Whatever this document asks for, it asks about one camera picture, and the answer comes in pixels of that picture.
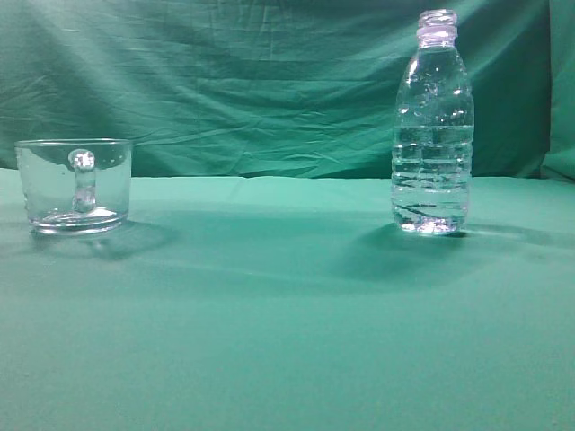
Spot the green backdrop cloth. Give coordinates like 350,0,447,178
1,1,574,180

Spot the clear glass mug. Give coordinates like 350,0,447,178
14,138,133,234

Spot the green table cloth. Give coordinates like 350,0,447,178
1,170,574,430

